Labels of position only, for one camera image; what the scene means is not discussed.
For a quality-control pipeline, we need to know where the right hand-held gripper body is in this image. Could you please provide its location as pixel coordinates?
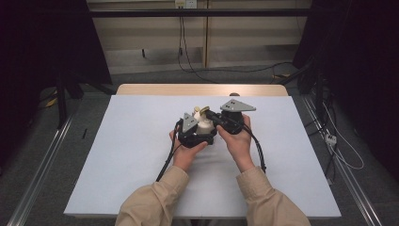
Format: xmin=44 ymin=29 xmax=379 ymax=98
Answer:
xmin=220 ymin=99 xmax=257 ymax=136

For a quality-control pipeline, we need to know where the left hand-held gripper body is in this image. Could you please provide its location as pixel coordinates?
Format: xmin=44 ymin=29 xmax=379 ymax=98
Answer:
xmin=177 ymin=112 xmax=209 ymax=149

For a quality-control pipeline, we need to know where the clear jar with cream lid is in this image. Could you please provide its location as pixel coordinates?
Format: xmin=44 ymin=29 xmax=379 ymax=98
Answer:
xmin=191 ymin=105 xmax=217 ymax=136

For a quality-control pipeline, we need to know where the person's left hand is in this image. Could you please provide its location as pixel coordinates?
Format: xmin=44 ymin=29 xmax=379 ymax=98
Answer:
xmin=168 ymin=129 xmax=209 ymax=172

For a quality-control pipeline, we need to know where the person's right hand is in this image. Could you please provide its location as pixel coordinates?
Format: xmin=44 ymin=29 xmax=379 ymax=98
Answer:
xmin=215 ymin=114 xmax=256 ymax=173

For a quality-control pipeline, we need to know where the wooden table with white top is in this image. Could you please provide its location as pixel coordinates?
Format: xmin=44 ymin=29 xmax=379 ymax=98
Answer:
xmin=63 ymin=83 xmax=343 ymax=219

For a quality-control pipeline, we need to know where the black horizontal bar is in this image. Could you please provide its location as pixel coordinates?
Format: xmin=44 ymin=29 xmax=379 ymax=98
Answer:
xmin=88 ymin=8 xmax=312 ymax=18

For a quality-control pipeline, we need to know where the black metal stand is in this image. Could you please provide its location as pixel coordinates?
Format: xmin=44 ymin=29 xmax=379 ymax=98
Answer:
xmin=56 ymin=70 xmax=70 ymax=130

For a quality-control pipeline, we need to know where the black curtain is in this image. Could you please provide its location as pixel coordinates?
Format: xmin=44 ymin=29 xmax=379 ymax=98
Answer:
xmin=292 ymin=0 xmax=399 ymax=182
xmin=0 ymin=0 xmax=113 ymax=168

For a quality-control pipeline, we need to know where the left hand-held gripper black cable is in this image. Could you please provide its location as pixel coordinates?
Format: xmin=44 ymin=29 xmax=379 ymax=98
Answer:
xmin=155 ymin=118 xmax=184 ymax=183

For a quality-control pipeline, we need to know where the hand-held gripper black cable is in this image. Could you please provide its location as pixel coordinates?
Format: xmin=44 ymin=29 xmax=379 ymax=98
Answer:
xmin=240 ymin=122 xmax=267 ymax=174
xmin=155 ymin=118 xmax=184 ymax=183

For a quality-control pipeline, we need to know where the right hand-held gripper black cable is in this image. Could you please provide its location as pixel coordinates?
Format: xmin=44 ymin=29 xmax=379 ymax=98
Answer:
xmin=240 ymin=122 xmax=267 ymax=174

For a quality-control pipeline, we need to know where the black floor cable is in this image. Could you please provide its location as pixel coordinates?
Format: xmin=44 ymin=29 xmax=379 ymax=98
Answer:
xmin=177 ymin=15 xmax=295 ymax=85

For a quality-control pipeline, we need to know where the wooden vertical post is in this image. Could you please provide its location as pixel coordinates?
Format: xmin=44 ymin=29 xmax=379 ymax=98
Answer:
xmin=201 ymin=0 xmax=210 ymax=69

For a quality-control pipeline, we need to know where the white wall outlet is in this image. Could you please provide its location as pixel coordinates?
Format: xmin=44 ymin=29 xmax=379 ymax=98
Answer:
xmin=174 ymin=0 xmax=198 ymax=9

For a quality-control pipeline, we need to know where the white cable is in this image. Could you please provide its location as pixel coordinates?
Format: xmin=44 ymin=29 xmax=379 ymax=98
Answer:
xmin=322 ymin=103 xmax=365 ymax=170

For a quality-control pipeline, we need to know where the metal floor rail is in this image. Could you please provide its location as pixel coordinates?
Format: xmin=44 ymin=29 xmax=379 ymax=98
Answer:
xmin=6 ymin=115 xmax=75 ymax=226
xmin=301 ymin=95 xmax=384 ymax=226

